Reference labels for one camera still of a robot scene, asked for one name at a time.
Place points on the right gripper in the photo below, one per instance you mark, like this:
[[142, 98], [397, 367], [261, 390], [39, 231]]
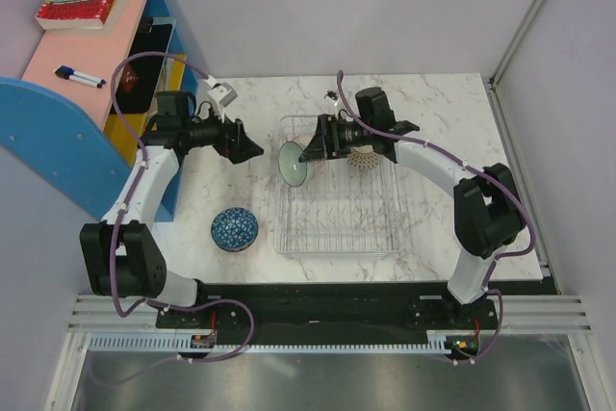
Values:
[[321, 147]]

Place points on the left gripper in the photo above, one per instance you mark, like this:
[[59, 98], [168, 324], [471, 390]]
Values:
[[235, 143]]

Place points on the pale green bowl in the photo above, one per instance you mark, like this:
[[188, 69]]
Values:
[[295, 172]]

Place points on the brown patterned bowl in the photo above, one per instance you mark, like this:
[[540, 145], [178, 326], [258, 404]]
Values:
[[364, 158]]

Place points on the blue triangle pattern bowl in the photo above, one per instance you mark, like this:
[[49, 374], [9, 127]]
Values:
[[234, 229]]

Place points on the orange floral bowl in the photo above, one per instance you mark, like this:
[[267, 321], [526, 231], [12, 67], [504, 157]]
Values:
[[302, 138]]

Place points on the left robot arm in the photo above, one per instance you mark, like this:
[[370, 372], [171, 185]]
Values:
[[122, 258]]

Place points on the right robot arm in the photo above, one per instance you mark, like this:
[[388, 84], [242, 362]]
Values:
[[486, 206]]

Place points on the yellow folder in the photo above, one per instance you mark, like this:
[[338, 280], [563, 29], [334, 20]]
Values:
[[170, 79]]

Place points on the blue pink shelf unit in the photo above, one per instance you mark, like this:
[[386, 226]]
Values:
[[55, 126]]

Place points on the blue capped marker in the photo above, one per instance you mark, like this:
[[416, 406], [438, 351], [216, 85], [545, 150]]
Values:
[[86, 80]]

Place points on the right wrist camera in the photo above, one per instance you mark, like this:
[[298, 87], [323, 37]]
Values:
[[332, 98]]

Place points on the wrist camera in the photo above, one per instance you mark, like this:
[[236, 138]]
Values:
[[332, 98], [220, 95]]

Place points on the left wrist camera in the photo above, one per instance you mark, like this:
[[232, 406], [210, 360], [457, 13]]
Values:
[[220, 95]]

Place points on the white wire dish rack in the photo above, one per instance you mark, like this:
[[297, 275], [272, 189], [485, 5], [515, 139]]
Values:
[[340, 210]]

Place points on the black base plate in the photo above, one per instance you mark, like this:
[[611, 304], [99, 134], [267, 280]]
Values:
[[390, 311]]

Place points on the white cable duct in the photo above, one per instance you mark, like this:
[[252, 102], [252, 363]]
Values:
[[190, 343]]

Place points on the aluminium frame rail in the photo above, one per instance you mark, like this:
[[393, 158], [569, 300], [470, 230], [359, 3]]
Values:
[[529, 18]]

